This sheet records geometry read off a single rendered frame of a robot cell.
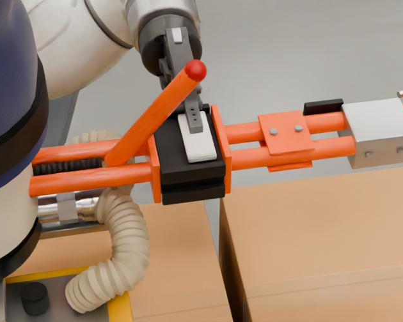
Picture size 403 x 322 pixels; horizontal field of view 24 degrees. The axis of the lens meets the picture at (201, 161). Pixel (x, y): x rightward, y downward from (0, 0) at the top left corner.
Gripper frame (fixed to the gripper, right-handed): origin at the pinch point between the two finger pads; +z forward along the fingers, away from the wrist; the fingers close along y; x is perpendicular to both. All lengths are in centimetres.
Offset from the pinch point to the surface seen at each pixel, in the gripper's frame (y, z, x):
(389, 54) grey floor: 124, -154, -92
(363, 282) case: 30.2, -0.8, -23.1
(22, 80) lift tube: -17.3, 5.2, 16.8
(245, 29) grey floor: 125, -175, -49
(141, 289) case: 30.2, -5.2, 6.7
